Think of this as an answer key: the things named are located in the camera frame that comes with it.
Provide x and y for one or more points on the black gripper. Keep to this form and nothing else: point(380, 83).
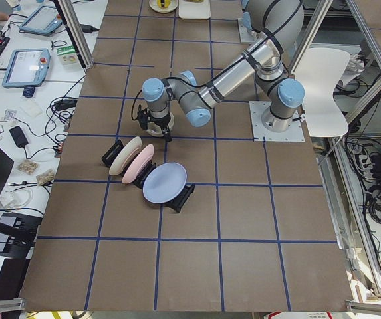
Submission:
point(161, 122)

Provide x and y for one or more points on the white ceramic bowl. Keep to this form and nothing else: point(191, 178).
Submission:
point(155, 130)

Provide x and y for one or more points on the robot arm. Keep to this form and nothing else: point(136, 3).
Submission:
point(278, 24)

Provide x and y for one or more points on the pink plate in rack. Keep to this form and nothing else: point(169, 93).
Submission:
point(138, 164)

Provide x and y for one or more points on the cream plate in rack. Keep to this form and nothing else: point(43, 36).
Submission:
point(125, 156)

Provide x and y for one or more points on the lavender plate in rack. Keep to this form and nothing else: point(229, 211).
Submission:
point(165, 183)

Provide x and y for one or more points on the black dish rack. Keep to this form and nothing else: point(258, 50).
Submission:
point(176, 204)

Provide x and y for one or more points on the green white box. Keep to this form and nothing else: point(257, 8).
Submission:
point(67, 55)

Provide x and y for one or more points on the white rectangular tray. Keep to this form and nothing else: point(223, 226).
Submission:
point(194, 9)

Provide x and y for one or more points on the white round plate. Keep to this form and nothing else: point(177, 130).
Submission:
point(173, 6)

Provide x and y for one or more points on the black power adapter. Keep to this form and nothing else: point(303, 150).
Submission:
point(18, 136)

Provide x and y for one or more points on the near teach pendant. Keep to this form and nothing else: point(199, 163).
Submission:
point(27, 67)

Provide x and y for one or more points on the teach pendant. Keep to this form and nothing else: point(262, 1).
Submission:
point(27, 67)
point(43, 21)

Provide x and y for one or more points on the white chair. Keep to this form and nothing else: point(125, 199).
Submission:
point(319, 71)

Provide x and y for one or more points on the far teach pendant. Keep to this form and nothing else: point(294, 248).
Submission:
point(43, 21)

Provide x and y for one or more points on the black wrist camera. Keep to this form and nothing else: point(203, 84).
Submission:
point(143, 117)

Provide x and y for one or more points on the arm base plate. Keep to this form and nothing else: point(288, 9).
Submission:
point(246, 36)
point(267, 128)

